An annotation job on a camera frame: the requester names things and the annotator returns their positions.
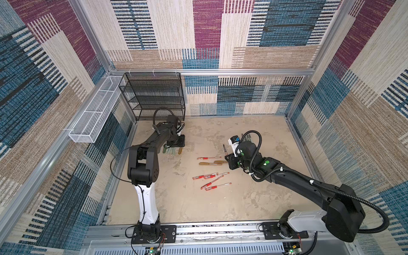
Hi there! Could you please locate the red gel pen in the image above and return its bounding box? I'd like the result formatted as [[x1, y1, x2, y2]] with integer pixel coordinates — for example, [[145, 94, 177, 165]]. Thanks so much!
[[192, 173, 218, 180], [204, 172, 229, 179], [205, 183, 232, 191], [197, 156, 222, 160]]

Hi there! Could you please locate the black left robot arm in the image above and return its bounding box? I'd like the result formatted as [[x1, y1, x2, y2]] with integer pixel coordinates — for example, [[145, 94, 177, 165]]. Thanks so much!
[[125, 107, 185, 243]]

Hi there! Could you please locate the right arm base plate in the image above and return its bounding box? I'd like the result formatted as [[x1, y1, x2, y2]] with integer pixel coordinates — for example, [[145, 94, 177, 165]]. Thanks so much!
[[259, 222, 309, 240]]

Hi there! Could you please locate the white wire mesh basket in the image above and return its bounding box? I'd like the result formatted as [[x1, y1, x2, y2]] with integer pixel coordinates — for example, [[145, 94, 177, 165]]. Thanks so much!
[[69, 76, 122, 143]]

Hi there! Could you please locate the black wire mesh shelf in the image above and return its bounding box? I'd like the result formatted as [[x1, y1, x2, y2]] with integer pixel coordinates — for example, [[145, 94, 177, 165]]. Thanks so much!
[[119, 72, 186, 121]]

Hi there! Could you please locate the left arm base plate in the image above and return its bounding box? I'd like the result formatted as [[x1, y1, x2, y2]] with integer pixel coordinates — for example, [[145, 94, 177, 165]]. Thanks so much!
[[131, 225, 177, 245]]

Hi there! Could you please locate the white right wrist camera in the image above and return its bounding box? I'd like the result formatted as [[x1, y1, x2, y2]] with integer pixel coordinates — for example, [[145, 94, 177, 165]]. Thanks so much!
[[228, 136, 240, 157]]

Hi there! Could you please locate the red gel pen diagonal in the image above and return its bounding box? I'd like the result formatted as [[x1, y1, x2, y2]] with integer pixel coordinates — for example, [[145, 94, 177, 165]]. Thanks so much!
[[201, 175, 224, 190]]

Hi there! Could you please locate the red gel pen bottom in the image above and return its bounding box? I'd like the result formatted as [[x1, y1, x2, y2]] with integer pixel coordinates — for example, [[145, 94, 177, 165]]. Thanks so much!
[[205, 183, 232, 191]]

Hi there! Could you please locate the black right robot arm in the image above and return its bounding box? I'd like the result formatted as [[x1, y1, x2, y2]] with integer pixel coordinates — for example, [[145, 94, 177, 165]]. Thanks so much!
[[225, 130, 390, 242]]

